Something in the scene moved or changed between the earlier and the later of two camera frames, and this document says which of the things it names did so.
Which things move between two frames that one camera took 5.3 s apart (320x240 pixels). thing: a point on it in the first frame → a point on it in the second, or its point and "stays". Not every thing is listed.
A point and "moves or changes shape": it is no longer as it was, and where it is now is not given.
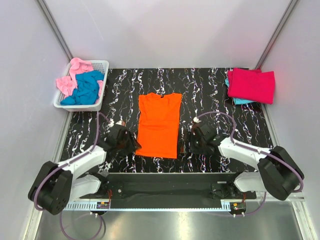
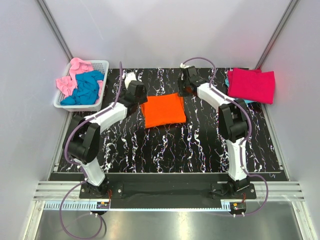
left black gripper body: x=123 y=146 → x=142 y=99
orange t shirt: x=158 y=124 moves or changes shape
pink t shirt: x=65 y=84 stays
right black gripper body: x=198 y=147 → x=182 y=87
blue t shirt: x=87 y=91 stays
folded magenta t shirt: x=251 y=85 stays
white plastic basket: x=101 y=66 stays
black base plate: x=162 y=190 stays
